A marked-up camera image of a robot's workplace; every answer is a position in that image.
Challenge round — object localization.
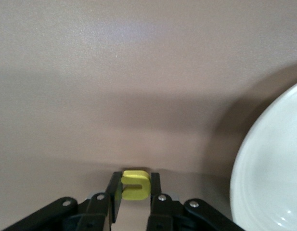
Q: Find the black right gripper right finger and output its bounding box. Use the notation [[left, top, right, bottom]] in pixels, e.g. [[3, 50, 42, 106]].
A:
[[147, 172, 245, 231]]

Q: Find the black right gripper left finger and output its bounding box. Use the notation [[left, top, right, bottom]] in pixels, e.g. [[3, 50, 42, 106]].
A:
[[1, 171, 122, 231]]

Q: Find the yellow foam letter u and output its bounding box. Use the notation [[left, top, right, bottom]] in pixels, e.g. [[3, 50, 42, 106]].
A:
[[121, 170, 151, 202]]

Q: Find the beige brown plate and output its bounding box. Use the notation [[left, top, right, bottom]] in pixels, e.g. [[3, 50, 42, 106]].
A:
[[229, 80, 297, 231]]

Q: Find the brown table cover sheet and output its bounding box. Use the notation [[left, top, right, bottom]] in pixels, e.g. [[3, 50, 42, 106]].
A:
[[0, 0, 297, 231]]

